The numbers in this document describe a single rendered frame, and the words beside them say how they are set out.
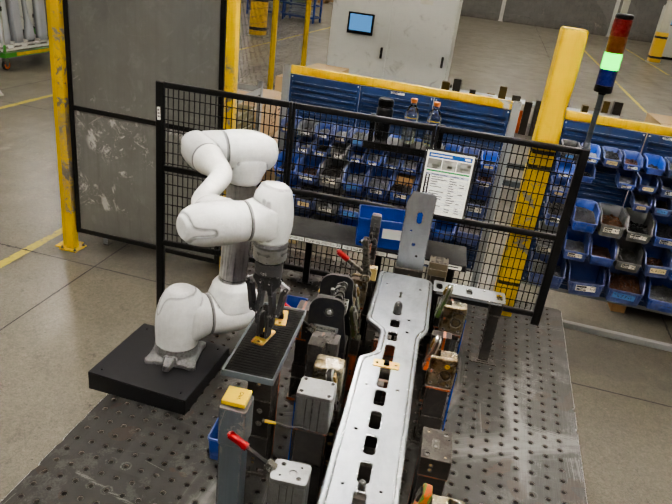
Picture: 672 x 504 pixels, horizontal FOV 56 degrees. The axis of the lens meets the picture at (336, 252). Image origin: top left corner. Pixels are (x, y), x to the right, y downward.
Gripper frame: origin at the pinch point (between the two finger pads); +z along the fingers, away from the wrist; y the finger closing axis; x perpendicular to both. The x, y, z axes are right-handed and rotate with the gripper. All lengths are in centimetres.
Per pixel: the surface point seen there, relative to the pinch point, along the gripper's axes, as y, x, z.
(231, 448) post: 7.2, -28.5, 18.3
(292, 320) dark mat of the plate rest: 3.2, 12.4, 4.1
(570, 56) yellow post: 58, 141, -69
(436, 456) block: 54, -7, 17
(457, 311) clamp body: 44, 70, 17
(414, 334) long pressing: 33, 51, 20
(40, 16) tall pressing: -796, 726, 52
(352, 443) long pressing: 32.7, -10.1, 20.1
